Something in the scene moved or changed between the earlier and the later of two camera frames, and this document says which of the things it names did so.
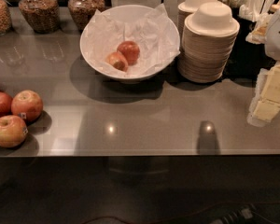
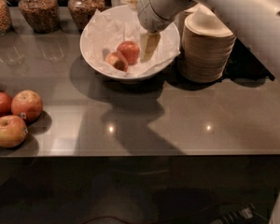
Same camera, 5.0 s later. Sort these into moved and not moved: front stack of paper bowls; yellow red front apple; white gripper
Moved: white gripper
Not moved: front stack of paper bowls; yellow red front apple
